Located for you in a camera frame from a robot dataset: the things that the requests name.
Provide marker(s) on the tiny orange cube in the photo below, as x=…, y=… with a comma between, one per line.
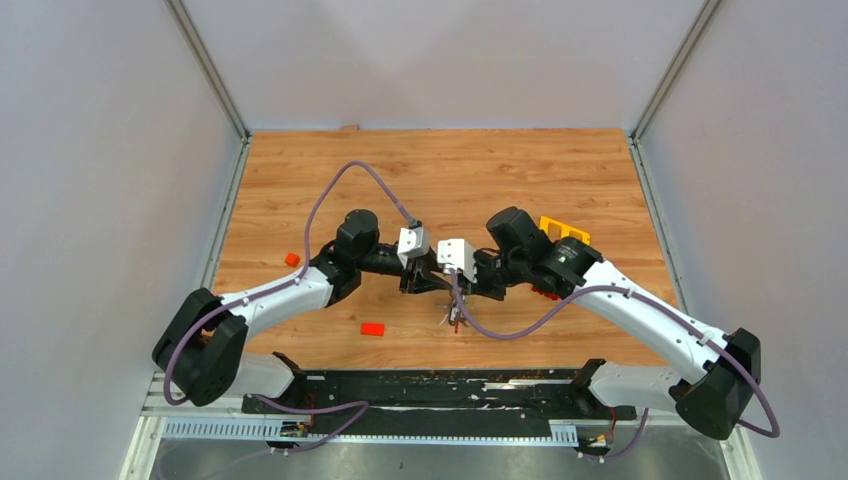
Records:
x=292, y=260

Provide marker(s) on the small orange red block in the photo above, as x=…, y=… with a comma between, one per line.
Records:
x=372, y=329

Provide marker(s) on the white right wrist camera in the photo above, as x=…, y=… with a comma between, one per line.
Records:
x=457, y=255

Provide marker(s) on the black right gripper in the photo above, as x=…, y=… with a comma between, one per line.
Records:
x=480, y=286

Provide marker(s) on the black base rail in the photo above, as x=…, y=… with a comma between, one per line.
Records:
x=497, y=403

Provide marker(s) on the red tray with white slots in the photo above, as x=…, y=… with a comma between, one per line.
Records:
x=548, y=295

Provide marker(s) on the yellow plastic piece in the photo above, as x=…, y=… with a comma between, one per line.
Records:
x=557, y=230

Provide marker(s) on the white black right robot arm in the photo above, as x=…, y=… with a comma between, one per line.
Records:
x=711, y=375

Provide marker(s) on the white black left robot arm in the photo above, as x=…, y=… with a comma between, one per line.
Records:
x=202, y=350

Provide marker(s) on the metal key organizer red handle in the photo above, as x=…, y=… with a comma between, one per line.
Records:
x=457, y=318

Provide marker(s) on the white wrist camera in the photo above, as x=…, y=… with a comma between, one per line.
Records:
x=457, y=255
x=412, y=243

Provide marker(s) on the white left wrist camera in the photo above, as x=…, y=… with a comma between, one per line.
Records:
x=412, y=243

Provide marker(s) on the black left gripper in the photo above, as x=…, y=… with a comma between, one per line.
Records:
x=424, y=280

